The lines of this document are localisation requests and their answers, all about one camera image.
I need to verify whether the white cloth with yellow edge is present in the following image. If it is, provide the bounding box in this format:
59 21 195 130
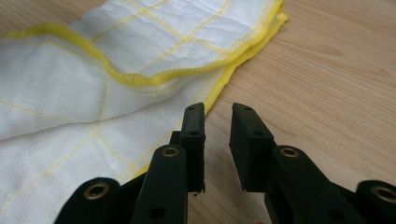
0 0 290 224

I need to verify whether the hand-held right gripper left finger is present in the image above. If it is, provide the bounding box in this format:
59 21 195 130
130 102 206 224

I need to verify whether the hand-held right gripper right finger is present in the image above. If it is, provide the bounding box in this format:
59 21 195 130
229 103 369 224

